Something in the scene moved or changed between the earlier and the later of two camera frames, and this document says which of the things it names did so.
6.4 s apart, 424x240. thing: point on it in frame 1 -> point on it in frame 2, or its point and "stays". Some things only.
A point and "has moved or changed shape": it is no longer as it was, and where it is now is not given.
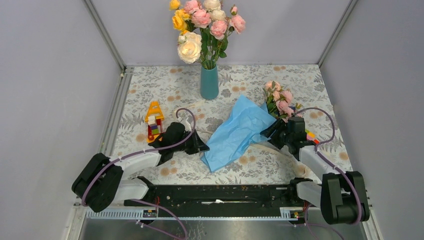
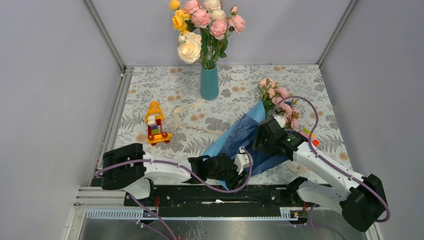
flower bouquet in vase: (205, 26) stays
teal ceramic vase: (209, 83) stays
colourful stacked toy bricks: (311, 136) stays
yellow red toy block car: (154, 117) stays
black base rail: (220, 196) stays
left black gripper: (198, 145) -> (238, 180)
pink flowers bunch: (278, 101) has moved or changed shape
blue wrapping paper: (242, 131) has moved or changed shape
